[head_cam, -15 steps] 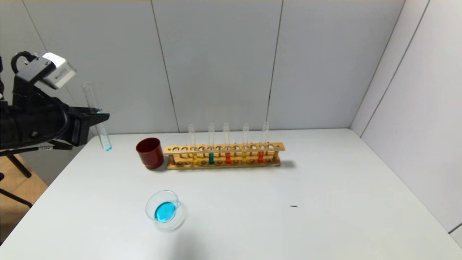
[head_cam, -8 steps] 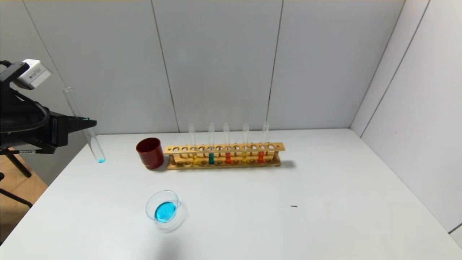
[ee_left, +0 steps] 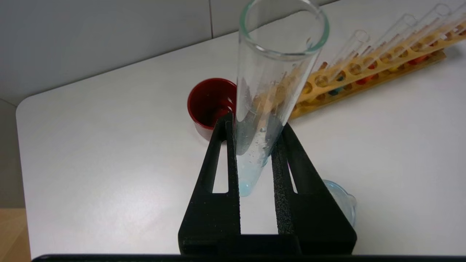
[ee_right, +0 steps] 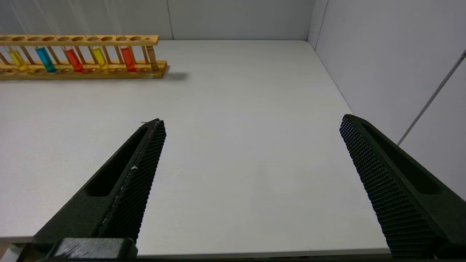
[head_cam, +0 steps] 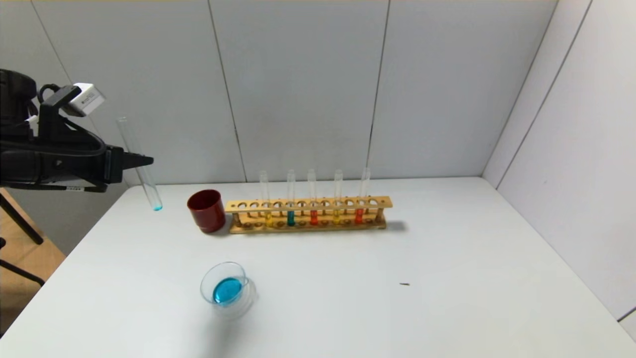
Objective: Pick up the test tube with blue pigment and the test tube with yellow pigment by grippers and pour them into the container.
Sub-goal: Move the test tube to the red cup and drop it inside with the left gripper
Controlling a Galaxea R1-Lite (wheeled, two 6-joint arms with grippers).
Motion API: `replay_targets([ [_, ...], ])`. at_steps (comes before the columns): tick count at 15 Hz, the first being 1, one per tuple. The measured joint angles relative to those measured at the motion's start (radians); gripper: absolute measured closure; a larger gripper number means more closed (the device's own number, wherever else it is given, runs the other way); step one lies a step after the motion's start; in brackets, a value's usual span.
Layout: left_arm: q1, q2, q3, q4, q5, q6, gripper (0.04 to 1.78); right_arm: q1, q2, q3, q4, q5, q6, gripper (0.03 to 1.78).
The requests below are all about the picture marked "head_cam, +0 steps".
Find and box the clear glass dish with spout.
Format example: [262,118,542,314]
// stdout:
[200,262,258,319]

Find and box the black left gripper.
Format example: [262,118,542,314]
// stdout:
[39,144,154,193]

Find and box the dark red plastic cup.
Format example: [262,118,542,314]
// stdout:
[187,189,227,234]

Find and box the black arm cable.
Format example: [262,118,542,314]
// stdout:
[26,83,62,131]

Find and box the yellow pigment glass test tube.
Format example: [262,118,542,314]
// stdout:
[333,169,344,224]
[259,170,273,227]

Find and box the black metal stand frame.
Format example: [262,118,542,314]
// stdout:
[0,194,46,287]

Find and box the red pigment glass test tube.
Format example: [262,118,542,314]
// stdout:
[308,169,319,226]
[354,167,372,224]

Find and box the white and grey wrist camera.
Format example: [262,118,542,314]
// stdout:
[66,83,106,118]

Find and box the blue pigment glass test tube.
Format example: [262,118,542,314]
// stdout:
[286,169,297,227]
[117,116,163,211]

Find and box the wooden test tube rack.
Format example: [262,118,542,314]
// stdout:
[225,196,393,235]

